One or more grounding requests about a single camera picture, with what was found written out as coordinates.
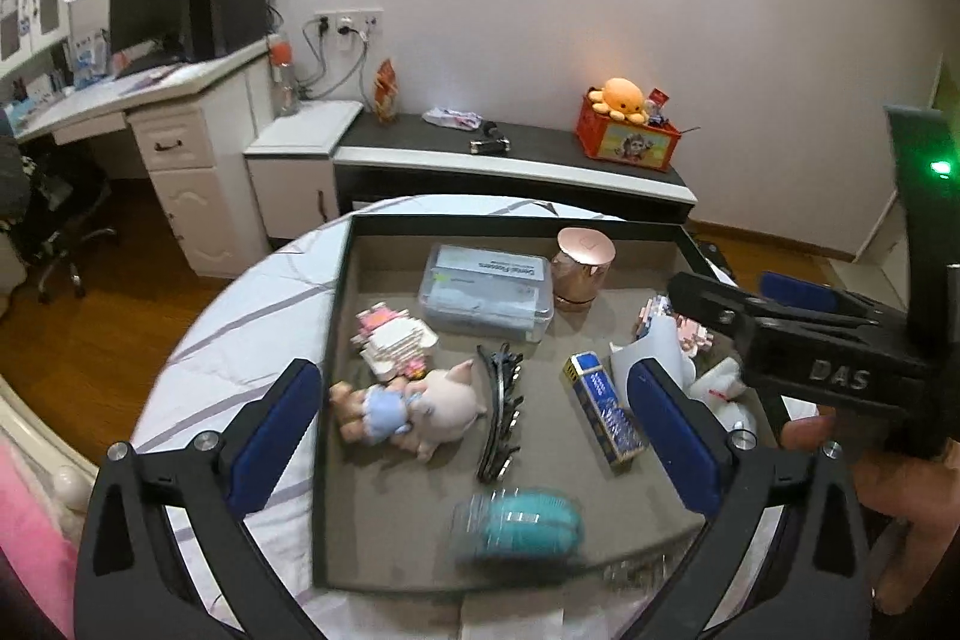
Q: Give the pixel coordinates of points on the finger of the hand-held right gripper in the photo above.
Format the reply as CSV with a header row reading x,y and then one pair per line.
x,y
795,291
720,310

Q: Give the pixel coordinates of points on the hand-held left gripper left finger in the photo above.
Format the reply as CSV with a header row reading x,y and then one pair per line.
x,y
274,437

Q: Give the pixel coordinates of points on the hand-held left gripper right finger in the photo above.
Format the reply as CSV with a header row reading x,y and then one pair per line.
x,y
675,437

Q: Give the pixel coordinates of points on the small blue white carton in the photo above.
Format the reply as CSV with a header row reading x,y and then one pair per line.
x,y
604,411

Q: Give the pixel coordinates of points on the dark green storage box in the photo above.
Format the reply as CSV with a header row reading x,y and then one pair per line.
x,y
390,497

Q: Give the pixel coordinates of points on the rose gold jar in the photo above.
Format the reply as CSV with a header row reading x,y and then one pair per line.
x,y
581,272

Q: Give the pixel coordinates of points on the white pink block figure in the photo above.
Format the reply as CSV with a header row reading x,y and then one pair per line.
x,y
394,344

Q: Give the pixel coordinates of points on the teal brush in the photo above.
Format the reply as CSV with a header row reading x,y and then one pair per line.
x,y
525,520

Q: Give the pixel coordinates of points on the black hair clip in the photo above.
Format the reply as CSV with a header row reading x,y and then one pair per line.
x,y
499,422

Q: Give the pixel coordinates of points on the pig hat doll figurine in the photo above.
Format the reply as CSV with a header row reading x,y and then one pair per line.
x,y
450,404

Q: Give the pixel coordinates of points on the person's right hand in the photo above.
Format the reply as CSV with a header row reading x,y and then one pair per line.
x,y
892,490

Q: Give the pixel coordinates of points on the white rabbit figurine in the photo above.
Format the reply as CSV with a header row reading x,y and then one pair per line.
x,y
724,385

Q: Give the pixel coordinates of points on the red printed crate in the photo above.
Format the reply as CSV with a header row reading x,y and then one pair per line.
x,y
626,141

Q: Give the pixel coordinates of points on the white bedpost knob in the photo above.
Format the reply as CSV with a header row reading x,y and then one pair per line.
x,y
71,482

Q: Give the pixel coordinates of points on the orange octopus plush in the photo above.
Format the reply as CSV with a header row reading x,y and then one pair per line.
x,y
619,96

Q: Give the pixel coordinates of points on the clear plastic lidded box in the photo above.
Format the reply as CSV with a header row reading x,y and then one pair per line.
x,y
480,295

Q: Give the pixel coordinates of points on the black topped low bench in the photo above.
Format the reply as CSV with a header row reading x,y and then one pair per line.
x,y
540,149

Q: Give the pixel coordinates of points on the white side cabinet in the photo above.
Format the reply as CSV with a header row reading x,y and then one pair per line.
x,y
292,190

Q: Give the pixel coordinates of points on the white drawer cabinet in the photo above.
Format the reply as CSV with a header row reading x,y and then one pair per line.
x,y
195,190

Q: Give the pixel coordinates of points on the pink cloth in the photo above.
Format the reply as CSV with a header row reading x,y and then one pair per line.
x,y
30,535

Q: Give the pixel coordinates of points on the small black gadget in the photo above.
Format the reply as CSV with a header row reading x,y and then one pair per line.
x,y
489,144

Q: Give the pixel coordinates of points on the black office chair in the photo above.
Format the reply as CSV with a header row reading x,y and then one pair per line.
x,y
60,212

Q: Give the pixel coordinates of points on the white plastic bag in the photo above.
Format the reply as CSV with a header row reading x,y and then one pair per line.
x,y
450,117

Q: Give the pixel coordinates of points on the orange capped bottle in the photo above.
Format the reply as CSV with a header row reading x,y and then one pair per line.
x,y
283,78

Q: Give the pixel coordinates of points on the orange snack bag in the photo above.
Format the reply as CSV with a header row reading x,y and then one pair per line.
x,y
386,93

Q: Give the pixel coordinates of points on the white desk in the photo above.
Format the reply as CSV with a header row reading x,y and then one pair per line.
x,y
97,100

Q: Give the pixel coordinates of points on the black keyboard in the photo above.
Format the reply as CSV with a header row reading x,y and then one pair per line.
x,y
146,64

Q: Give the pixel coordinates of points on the blue boxes on desk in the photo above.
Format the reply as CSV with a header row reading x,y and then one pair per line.
x,y
90,57

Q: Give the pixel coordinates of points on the black monitor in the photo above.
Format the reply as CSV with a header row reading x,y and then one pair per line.
x,y
146,3

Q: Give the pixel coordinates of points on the white wall socket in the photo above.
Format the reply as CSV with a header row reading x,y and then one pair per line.
x,y
349,23

